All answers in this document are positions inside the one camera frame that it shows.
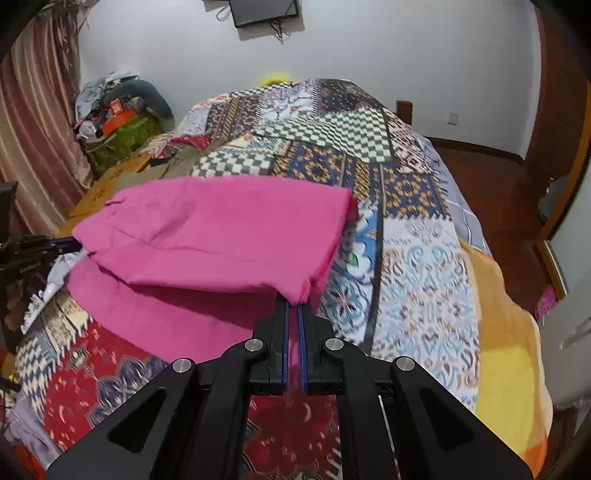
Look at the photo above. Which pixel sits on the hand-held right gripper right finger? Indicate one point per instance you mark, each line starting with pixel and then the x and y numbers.
pixel 302 337

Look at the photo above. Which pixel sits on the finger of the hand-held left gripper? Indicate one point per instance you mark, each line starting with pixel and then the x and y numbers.
pixel 55 243

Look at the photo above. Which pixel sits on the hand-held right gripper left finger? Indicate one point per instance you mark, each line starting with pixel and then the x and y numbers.
pixel 285 332

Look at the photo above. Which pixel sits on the pink pants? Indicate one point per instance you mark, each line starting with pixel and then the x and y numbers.
pixel 221 235

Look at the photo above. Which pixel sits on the white plastic bag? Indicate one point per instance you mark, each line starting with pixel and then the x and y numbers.
pixel 46 281

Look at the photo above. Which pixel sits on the cardboard box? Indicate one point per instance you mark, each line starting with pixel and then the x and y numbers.
pixel 111 184

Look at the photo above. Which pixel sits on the striped brown curtain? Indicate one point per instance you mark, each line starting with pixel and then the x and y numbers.
pixel 39 124

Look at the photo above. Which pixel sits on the green patterned bag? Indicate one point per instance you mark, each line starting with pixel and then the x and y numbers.
pixel 122 138

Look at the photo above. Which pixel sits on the pile of assorted clutter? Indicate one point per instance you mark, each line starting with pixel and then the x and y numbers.
pixel 99 108

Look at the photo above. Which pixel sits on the patchwork printed blanket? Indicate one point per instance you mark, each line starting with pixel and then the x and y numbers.
pixel 369 184

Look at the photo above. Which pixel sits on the grey neck pillow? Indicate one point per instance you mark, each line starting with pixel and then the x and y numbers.
pixel 154 99

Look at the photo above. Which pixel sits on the orange yellow fleece blanket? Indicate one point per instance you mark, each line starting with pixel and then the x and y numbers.
pixel 503 350

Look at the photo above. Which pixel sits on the grey checked bedsheet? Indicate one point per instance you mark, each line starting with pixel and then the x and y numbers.
pixel 457 194

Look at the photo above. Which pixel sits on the pink fluffy object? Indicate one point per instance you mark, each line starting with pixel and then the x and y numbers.
pixel 546 300

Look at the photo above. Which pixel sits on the yellow round object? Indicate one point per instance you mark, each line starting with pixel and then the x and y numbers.
pixel 274 77

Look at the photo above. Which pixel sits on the wooden door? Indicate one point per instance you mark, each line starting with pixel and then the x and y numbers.
pixel 561 92

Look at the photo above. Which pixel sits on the wooden bed post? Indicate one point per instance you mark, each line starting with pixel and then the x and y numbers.
pixel 404 110

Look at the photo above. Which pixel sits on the white wall socket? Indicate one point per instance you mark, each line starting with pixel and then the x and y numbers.
pixel 453 119

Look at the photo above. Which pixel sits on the wall-mounted black television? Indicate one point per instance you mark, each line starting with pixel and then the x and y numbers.
pixel 265 11

